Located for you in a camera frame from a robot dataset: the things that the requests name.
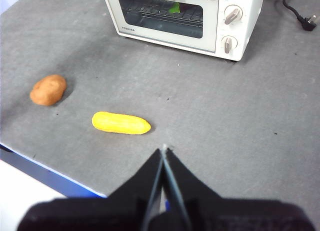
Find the yellow corn cob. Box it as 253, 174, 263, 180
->
91, 111, 152, 136

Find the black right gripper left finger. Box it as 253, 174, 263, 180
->
17, 148, 164, 231

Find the beige oven knob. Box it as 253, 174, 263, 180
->
223, 5, 244, 26
221, 35, 239, 54

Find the purple eggplant with green stem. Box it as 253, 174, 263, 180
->
169, 2, 193, 14

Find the metal wire oven rack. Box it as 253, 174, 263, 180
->
124, 3, 204, 25

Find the brown potato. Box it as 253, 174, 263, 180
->
29, 74, 68, 107

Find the white Toshiba toaster oven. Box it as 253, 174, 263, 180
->
101, 0, 266, 62

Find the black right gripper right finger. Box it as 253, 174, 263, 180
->
149, 148, 316, 231

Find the glass oven door with handle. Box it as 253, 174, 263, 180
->
104, 0, 220, 54

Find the black power cable with plug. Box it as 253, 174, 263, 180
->
264, 0, 318, 32

